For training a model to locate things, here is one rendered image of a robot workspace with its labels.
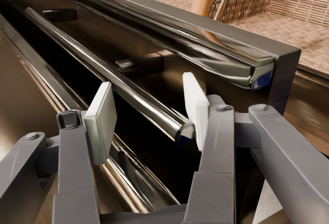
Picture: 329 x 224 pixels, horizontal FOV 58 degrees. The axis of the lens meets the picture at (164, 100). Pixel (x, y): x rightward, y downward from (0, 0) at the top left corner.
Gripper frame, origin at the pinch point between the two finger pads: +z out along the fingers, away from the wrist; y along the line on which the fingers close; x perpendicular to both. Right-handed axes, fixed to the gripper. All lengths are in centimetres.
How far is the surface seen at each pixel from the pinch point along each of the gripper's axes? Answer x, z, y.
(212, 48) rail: 3.7, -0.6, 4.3
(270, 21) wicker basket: -5, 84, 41
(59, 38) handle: 4.2, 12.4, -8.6
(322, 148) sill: -14.4, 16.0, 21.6
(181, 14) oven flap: 5.5, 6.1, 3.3
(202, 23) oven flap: 4.8, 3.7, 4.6
